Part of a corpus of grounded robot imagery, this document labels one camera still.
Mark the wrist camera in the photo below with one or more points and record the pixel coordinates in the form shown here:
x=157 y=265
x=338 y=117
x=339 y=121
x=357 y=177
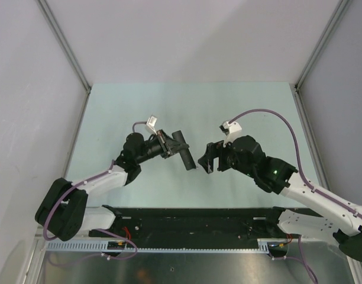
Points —
x=150 y=124
x=232 y=131

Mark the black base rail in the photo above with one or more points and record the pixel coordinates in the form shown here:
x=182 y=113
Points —
x=199 y=228

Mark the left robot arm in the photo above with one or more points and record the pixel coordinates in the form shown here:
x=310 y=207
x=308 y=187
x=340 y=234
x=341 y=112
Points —
x=63 y=212

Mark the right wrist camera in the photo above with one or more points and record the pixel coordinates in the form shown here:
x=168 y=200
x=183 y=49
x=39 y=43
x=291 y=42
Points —
x=232 y=131

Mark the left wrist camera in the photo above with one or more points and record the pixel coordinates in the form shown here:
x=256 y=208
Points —
x=150 y=124

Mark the black remote control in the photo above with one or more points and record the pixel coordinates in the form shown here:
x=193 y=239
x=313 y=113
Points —
x=185 y=154

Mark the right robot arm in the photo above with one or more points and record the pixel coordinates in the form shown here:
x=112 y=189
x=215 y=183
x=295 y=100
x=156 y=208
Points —
x=337 y=222

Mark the right aluminium frame post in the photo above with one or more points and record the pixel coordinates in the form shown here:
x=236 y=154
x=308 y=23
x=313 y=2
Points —
x=329 y=30

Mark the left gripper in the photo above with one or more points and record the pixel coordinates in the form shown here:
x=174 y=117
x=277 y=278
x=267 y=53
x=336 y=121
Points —
x=167 y=151

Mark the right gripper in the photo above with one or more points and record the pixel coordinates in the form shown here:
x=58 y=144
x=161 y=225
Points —
x=215 y=149

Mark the left aluminium frame post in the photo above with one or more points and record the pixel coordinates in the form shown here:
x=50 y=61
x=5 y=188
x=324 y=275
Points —
x=66 y=48

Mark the aluminium frame post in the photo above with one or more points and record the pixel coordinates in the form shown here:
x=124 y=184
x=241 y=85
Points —
x=329 y=30
x=66 y=48

